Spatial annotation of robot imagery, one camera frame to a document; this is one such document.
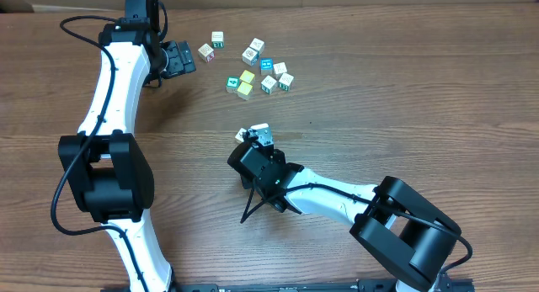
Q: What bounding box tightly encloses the white block red side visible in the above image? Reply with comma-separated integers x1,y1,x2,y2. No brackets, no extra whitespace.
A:
198,44,215,62

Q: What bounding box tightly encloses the white block green side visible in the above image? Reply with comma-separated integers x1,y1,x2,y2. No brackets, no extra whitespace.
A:
211,31,224,49

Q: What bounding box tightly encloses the white block teal side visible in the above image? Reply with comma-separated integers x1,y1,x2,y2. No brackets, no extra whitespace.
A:
261,76,277,94

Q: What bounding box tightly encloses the left black cable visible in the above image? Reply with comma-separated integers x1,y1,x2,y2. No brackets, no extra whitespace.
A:
50,1,169,292

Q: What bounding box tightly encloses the white block blue side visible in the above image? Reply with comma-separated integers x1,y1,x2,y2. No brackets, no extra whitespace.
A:
242,47,259,66

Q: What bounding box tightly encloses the white letter block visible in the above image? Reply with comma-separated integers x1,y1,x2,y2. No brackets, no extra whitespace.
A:
273,62,287,79

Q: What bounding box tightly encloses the green number four block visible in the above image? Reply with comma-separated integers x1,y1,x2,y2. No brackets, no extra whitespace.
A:
226,77,240,93

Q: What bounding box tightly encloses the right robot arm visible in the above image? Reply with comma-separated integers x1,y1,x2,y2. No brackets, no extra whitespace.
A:
228,125,462,291

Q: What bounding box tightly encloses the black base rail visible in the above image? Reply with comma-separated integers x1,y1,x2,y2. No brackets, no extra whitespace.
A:
100,278,477,292

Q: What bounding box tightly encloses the white cream block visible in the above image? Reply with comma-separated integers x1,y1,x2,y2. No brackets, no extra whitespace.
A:
235,128,247,143

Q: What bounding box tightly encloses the yellow block upper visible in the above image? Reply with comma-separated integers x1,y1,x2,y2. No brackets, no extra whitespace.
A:
239,70,256,84

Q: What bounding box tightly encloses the white block red drawing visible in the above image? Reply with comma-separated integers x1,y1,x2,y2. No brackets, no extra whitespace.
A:
250,123,269,130

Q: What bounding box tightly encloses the yellow block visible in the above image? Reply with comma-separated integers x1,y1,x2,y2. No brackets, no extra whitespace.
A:
237,82,253,100
239,70,256,84

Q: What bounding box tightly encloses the white block green edge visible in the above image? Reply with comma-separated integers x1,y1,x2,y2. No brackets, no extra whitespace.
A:
278,73,294,92

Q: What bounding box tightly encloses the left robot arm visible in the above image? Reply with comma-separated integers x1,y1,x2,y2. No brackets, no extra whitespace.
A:
51,14,195,291

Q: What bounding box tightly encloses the yellow block lower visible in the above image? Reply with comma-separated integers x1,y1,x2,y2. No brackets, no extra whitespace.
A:
237,82,253,100

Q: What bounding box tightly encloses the blue top block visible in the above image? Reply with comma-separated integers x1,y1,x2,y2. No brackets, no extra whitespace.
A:
260,58,274,76

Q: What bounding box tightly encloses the white block far top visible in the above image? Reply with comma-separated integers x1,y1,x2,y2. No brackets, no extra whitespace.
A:
249,38,265,56

